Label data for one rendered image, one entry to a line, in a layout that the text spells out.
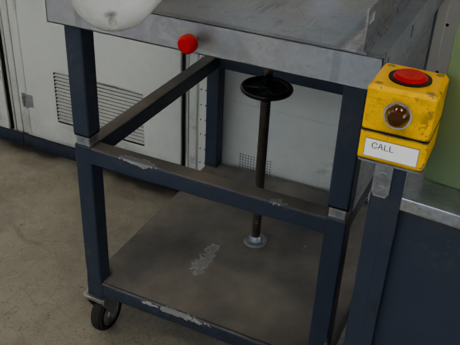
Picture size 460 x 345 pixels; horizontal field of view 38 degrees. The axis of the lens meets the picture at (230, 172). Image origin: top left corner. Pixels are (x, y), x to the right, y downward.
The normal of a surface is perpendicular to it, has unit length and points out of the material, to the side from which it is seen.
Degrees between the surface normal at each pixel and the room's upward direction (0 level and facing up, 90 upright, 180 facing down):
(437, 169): 90
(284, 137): 90
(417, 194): 0
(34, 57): 90
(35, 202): 0
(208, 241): 0
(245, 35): 90
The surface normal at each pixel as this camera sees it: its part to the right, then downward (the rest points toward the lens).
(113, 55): -0.43, 0.45
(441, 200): 0.04, -0.85
